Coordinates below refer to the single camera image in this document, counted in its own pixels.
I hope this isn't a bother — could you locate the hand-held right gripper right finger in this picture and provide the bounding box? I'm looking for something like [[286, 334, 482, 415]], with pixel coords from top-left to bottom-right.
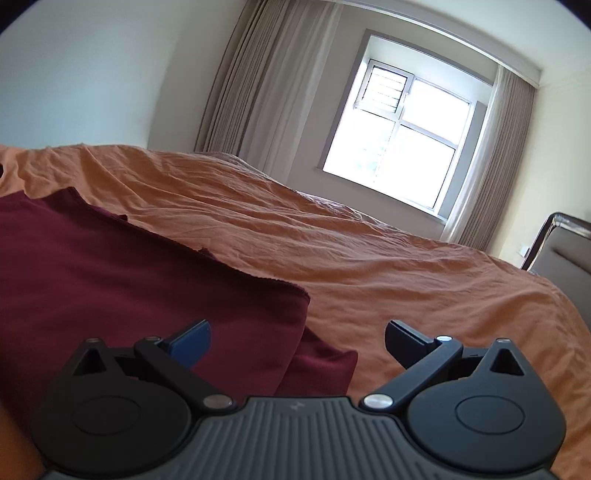
[[362, 319, 536, 411]]

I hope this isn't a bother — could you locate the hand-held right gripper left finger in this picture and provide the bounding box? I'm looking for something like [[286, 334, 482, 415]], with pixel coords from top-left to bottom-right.
[[65, 319, 236, 411]]

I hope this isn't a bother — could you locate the maroon long-sleeved shirt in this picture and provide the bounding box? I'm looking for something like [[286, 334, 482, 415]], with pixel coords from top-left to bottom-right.
[[0, 187, 359, 444]]

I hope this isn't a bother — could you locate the orange duvet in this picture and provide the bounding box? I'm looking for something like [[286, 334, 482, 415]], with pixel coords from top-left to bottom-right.
[[0, 144, 591, 480]]

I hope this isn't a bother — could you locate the beige curtain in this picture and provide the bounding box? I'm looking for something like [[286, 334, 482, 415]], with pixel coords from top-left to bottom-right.
[[194, 0, 343, 175], [442, 67, 537, 254]]

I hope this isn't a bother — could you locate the window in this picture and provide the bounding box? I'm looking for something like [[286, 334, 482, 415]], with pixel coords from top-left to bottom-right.
[[316, 30, 498, 219]]

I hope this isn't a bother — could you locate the padded headboard with wooden frame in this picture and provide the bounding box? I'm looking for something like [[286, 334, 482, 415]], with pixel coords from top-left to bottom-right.
[[521, 212, 591, 309]]

